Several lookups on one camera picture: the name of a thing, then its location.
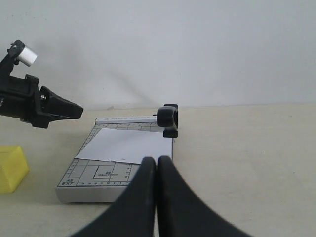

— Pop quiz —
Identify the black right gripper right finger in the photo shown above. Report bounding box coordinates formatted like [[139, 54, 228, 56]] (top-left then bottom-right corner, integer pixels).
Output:
[[157, 156, 250, 237]]

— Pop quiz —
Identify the white paper sheet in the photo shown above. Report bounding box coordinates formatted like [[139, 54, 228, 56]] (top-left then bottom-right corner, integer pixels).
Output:
[[75, 128, 173, 164]]

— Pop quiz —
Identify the yellow cube block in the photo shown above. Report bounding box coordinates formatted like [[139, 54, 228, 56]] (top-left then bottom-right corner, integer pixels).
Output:
[[0, 146, 29, 194]]

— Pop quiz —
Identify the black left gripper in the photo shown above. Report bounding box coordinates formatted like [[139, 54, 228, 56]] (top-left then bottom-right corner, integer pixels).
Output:
[[0, 75, 83, 129]]

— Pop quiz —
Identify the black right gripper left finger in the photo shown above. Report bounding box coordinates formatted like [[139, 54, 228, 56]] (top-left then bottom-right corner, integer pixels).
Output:
[[72, 157, 156, 237]]

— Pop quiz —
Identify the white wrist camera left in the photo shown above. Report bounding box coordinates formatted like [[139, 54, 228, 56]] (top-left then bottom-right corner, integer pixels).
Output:
[[7, 39, 38, 67]]

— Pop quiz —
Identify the grey paper cutter base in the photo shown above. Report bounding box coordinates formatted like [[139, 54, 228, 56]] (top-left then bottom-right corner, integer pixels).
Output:
[[55, 115, 164, 203]]

